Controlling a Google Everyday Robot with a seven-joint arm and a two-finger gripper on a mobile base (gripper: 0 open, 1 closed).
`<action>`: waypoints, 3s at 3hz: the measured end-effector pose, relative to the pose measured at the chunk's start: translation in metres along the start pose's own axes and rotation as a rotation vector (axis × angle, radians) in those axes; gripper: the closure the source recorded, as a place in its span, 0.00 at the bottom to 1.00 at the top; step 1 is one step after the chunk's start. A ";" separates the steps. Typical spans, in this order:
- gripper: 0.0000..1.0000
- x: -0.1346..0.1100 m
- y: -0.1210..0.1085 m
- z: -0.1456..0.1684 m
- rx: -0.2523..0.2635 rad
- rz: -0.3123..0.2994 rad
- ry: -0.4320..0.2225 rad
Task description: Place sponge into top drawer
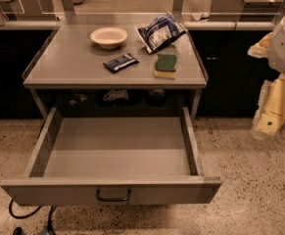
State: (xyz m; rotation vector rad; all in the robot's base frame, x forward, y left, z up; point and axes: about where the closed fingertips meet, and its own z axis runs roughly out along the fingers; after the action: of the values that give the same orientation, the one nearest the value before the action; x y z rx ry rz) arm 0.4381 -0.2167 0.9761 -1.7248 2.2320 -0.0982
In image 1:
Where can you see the small blue snack packet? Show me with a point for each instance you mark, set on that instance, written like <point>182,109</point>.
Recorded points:
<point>120,63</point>

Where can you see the grey background counter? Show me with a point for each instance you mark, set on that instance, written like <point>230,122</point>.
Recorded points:
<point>244,10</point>

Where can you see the grey horizontal rail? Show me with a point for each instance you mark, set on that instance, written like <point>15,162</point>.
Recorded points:
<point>265,26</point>

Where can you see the blue white chip bag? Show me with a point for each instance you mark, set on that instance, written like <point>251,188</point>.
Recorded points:
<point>161,32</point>

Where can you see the black metal drawer handle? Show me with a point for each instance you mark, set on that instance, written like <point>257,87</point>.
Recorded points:
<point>112,197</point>

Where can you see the white ceramic bowl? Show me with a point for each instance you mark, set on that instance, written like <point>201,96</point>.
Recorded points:
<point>109,38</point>

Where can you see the green yellow sponge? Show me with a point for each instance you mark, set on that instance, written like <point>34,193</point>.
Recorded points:
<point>165,66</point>

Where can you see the open grey top drawer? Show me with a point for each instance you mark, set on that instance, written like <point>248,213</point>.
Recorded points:
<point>155,157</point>

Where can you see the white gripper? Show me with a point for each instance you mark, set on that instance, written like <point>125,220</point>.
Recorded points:
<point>270,113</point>

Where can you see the grey metal drawer cabinet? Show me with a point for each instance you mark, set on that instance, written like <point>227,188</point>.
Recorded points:
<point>71,61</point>

